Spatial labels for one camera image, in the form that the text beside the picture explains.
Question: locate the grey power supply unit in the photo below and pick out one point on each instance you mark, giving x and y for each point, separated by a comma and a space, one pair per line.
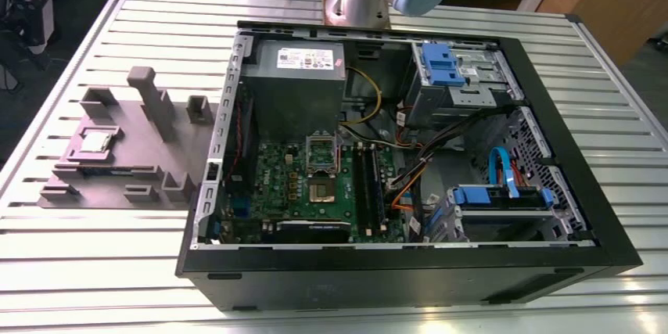
292, 95

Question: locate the RAM stick with white label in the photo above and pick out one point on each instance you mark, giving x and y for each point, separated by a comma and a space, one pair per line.
104, 171

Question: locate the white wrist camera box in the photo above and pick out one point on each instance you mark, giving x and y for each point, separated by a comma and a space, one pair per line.
37, 25

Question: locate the CPU with silver top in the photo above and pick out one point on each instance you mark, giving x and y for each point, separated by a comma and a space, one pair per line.
95, 142

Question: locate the CPU socket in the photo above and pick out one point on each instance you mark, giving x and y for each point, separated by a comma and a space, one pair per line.
323, 191

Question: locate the metal disk bay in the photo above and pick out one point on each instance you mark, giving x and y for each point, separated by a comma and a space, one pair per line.
521, 220

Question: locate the black graphics card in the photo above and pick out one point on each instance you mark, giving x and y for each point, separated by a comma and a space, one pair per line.
313, 232

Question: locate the blue disk carrier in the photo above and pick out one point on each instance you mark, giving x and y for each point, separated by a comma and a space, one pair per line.
480, 196
440, 64

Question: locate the black PC case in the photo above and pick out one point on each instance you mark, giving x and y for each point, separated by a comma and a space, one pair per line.
391, 271

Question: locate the white power connector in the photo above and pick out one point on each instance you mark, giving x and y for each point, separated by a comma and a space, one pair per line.
389, 184

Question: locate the blue board connector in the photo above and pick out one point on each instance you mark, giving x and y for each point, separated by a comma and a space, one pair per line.
241, 207

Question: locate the metal drive cage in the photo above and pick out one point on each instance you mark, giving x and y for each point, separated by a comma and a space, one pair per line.
469, 99

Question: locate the green motherboard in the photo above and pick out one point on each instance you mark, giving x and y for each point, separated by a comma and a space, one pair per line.
271, 193

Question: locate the black RAM slot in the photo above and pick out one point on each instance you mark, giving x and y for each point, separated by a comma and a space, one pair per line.
368, 185
375, 185
361, 185

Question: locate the grey parts rack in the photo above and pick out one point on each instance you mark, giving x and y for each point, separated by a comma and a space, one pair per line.
140, 146

